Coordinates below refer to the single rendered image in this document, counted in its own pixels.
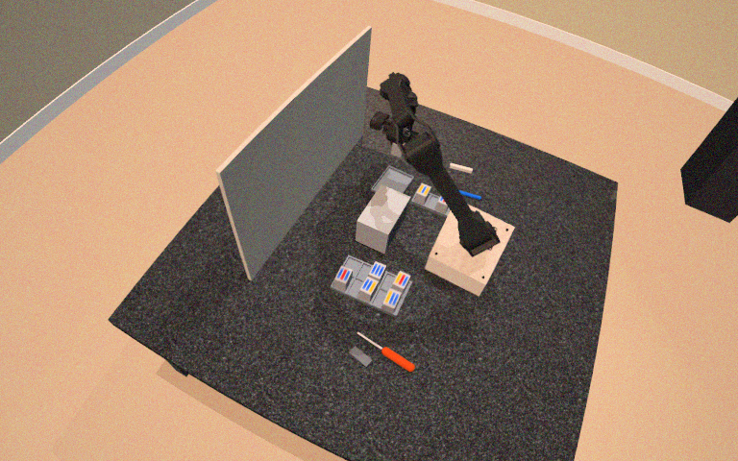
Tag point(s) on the orange-handled screwdriver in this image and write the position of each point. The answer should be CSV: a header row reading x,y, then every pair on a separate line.
x,y
393,356

